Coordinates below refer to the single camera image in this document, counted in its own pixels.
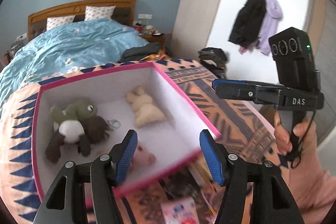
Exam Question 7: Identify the pink storage box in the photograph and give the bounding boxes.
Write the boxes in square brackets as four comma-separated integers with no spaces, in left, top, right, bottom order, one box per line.
[31,63,219,197]

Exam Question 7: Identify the pink tissue pack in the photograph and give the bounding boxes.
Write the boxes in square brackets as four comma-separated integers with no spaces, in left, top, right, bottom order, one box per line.
[161,197,199,224]

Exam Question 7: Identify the right hand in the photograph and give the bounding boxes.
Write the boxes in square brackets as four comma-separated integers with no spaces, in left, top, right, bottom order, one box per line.
[273,110,320,175]

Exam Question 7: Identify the orange patterned blanket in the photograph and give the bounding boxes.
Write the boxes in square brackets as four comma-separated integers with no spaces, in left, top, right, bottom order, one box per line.
[1,59,289,223]

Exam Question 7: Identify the pink doll toy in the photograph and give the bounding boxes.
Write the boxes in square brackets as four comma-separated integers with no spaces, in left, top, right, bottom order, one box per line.
[96,140,157,172]

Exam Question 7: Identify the green frog plush toy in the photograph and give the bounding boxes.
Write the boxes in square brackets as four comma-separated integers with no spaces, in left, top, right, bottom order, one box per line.
[45,99,109,163]

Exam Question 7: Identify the black hanging jacket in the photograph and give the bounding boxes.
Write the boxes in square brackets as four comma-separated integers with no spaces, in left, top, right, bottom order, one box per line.
[228,0,266,48]

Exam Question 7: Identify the cream bunny plush toy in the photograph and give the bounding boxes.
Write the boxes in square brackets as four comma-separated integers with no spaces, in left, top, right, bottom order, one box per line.
[125,86,166,128]

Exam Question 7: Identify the lilac hanging hoodie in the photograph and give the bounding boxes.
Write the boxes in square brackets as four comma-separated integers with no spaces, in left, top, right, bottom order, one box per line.
[257,0,283,56]

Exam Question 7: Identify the dark folded clothes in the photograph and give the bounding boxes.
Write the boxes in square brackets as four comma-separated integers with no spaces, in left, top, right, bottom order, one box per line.
[118,42,161,63]

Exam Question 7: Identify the wooden nightstand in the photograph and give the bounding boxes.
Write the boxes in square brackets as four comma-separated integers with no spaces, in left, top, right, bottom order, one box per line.
[139,34,171,52]

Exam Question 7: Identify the blue duvet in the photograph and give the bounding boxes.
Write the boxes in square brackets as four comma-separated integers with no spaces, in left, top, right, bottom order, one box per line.
[1,19,147,105]

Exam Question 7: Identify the left patterned pillow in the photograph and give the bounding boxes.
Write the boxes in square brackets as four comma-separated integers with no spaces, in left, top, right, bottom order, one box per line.
[46,15,75,31]

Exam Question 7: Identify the patterned pillow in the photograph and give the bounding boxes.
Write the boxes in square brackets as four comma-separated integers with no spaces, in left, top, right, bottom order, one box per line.
[84,6,116,21]
[46,15,75,31]

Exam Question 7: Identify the wooden headboard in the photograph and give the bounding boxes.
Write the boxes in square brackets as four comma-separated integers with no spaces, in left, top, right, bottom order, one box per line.
[27,0,137,41]

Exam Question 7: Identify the right patterned pillow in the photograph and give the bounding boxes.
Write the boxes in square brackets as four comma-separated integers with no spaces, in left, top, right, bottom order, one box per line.
[84,6,116,21]

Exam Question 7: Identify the black camera box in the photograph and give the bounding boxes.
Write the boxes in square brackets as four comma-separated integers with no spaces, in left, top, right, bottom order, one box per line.
[269,27,321,93]

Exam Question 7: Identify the white wall socket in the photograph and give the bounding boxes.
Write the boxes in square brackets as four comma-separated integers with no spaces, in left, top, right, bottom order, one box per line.
[137,14,152,20]

